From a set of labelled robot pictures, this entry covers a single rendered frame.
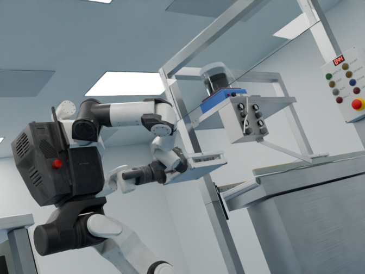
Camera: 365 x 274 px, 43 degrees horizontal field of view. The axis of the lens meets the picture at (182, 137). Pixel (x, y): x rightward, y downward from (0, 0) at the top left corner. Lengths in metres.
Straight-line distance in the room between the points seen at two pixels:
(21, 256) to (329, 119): 5.03
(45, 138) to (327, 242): 1.68
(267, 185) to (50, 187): 1.15
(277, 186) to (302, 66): 3.87
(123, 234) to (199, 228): 5.99
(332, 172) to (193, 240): 5.26
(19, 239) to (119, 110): 0.60
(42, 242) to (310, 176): 1.61
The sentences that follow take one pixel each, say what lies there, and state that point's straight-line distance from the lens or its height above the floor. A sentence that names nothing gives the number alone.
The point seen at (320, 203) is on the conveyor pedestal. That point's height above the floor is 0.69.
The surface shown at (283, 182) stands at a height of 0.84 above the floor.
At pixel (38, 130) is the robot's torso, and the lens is 1.85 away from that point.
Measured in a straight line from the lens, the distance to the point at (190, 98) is 2.59.
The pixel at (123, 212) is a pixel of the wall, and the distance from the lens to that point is 7.81.
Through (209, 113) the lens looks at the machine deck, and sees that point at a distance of 2.58.
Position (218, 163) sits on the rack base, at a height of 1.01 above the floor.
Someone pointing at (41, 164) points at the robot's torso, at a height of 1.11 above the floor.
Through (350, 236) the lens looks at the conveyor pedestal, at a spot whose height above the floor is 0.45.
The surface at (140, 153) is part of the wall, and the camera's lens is 8.40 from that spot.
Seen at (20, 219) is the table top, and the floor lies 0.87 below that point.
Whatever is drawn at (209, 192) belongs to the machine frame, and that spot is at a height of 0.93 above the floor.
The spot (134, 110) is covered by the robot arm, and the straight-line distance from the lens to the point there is 1.73.
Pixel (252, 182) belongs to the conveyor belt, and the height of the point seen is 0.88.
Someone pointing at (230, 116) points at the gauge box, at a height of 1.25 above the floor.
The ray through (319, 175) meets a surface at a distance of 2.87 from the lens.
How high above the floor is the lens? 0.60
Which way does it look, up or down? 15 degrees up
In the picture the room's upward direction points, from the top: 19 degrees counter-clockwise
